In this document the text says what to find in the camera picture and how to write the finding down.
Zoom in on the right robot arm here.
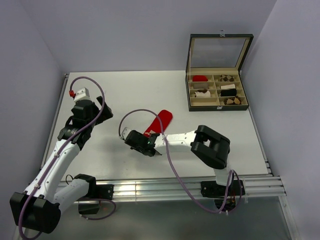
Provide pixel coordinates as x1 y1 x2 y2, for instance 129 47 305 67
120 125 234 195

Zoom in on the rolled checkered sock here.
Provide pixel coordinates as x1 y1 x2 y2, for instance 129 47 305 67
219 74 235 82
223 96 242 106

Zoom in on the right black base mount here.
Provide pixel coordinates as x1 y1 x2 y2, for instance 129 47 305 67
200 180 246 212

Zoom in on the black compartment storage box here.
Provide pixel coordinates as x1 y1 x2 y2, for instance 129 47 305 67
185 33 254 112

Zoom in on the purple cable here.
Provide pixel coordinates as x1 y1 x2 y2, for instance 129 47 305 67
17 76 117 240
118 108 243 215

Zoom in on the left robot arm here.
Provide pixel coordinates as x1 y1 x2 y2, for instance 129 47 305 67
9 96 113 240

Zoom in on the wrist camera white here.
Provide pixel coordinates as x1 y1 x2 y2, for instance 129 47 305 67
68 87 91 103
120 127 132 141

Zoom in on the rolled red sock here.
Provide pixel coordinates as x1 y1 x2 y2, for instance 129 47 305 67
192 75 208 82

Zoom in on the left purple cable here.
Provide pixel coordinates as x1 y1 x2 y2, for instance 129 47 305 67
17 76 117 240

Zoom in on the rolled white black sock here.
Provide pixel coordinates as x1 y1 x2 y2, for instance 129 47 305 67
220 84 236 90

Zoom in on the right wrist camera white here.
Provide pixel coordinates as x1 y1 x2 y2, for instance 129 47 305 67
120 127 132 141

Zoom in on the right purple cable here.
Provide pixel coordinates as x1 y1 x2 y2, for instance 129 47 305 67
118 108 243 215

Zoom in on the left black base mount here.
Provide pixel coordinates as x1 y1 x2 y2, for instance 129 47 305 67
78 184 117 217

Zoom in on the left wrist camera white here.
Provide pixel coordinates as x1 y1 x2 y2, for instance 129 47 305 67
68 87 91 103

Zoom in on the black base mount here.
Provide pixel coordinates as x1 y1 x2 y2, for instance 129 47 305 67
200 180 246 212
78 184 117 217

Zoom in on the beige sock brown toe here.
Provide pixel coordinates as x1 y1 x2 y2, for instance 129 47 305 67
194 89 211 98

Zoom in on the red sock white pattern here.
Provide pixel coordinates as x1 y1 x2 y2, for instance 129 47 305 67
143 109 173 137

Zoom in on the aluminium frame rail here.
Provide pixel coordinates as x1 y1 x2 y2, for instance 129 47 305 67
23 176 287 205

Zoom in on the rolled checkered sock upper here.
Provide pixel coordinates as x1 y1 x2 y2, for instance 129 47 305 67
219 74 235 82

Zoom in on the rolled checkered sock lower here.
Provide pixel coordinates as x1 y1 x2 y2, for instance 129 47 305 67
223 96 242 106

